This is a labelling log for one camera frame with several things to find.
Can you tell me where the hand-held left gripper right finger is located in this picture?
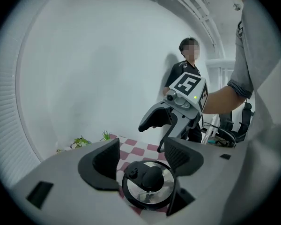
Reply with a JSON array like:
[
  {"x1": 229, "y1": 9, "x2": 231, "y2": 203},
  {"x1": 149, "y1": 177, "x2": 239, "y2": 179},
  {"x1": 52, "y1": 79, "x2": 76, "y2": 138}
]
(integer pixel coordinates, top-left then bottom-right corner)
[{"x1": 163, "y1": 137, "x2": 204, "y2": 177}]

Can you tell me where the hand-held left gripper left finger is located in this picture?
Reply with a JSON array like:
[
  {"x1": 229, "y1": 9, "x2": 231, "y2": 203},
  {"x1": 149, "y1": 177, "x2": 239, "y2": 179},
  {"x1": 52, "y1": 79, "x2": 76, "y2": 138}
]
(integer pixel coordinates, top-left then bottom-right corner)
[{"x1": 78, "y1": 138, "x2": 121, "y2": 192}]

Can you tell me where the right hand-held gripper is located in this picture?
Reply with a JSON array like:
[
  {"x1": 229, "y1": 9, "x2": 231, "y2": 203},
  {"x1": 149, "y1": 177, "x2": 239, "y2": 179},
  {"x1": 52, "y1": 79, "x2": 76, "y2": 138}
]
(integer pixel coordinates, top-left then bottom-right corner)
[{"x1": 138, "y1": 72, "x2": 209, "y2": 153}]

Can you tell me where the black steel pressure cooker lid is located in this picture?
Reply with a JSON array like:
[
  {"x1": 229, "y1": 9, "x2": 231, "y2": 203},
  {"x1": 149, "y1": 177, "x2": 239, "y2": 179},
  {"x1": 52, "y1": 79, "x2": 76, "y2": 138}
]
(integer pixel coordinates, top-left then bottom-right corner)
[{"x1": 121, "y1": 160, "x2": 180, "y2": 211}]

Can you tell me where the person's right forearm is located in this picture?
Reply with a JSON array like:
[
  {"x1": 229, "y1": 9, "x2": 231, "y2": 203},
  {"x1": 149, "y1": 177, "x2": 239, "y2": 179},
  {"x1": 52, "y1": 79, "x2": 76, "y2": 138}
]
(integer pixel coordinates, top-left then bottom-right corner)
[{"x1": 202, "y1": 78, "x2": 252, "y2": 116}]

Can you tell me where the small green spiky plant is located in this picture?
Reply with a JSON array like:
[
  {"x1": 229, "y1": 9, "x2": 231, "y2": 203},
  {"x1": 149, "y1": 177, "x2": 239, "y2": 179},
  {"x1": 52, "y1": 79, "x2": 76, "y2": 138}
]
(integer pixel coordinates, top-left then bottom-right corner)
[{"x1": 99, "y1": 130, "x2": 111, "y2": 142}]

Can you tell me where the green plant with white flowers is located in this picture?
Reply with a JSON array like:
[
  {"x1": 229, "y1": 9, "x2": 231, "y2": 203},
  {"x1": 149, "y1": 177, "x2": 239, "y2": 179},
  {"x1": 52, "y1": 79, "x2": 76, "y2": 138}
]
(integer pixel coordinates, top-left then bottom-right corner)
[{"x1": 70, "y1": 136, "x2": 92, "y2": 150}]

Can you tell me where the pink white checkered cloth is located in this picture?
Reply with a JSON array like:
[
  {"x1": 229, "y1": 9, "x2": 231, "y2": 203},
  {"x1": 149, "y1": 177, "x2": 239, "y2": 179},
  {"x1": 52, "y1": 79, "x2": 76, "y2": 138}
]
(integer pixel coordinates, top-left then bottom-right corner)
[{"x1": 109, "y1": 133, "x2": 171, "y2": 220}]

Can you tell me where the black office chair with headrest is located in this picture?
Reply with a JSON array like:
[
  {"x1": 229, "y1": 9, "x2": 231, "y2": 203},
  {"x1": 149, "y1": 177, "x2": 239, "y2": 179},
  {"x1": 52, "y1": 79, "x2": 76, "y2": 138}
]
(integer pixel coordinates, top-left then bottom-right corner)
[{"x1": 237, "y1": 102, "x2": 254, "y2": 142}]

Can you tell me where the white railing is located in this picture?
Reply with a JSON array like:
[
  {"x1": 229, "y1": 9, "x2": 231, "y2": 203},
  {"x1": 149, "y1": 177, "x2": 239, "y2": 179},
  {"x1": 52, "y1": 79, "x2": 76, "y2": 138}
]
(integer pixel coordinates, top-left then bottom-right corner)
[{"x1": 205, "y1": 59, "x2": 235, "y2": 85}]

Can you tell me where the white window blind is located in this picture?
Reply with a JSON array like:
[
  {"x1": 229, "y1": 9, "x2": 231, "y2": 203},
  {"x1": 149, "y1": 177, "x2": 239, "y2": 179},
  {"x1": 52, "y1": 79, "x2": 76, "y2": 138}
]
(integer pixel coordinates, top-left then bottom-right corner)
[{"x1": 0, "y1": 73, "x2": 42, "y2": 189}]

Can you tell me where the person's grey shirt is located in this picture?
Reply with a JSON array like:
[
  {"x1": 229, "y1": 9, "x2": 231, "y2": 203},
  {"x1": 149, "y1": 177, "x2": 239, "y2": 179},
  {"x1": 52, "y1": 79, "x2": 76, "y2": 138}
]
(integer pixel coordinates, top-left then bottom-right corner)
[{"x1": 215, "y1": 0, "x2": 281, "y2": 225}]

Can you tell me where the white ceiling rail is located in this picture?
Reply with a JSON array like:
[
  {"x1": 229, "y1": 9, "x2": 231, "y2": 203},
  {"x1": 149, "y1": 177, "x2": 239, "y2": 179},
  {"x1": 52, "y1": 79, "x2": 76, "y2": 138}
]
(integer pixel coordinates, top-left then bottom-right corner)
[{"x1": 144, "y1": 0, "x2": 226, "y2": 57}]

